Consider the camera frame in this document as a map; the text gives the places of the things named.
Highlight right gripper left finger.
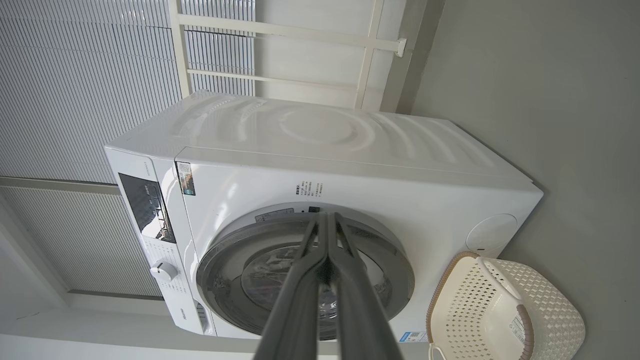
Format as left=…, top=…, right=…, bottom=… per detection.
left=252, top=212, right=329, bottom=360

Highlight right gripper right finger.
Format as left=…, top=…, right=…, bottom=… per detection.
left=328, top=212, right=404, bottom=360

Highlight washing machine door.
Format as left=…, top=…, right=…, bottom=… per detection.
left=196, top=210, right=416, bottom=342

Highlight cream perforated laundry basket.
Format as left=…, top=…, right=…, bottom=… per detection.
left=426, top=251, right=587, bottom=360

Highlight printed paper product label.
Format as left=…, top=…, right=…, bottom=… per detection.
left=508, top=316, right=527, bottom=346

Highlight white front-load washing machine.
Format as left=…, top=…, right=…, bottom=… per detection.
left=104, top=90, right=545, bottom=346

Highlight white metal railing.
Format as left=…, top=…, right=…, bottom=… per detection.
left=167, top=0, right=408, bottom=112

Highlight white window blinds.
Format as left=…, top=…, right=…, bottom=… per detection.
left=0, top=0, right=256, bottom=298

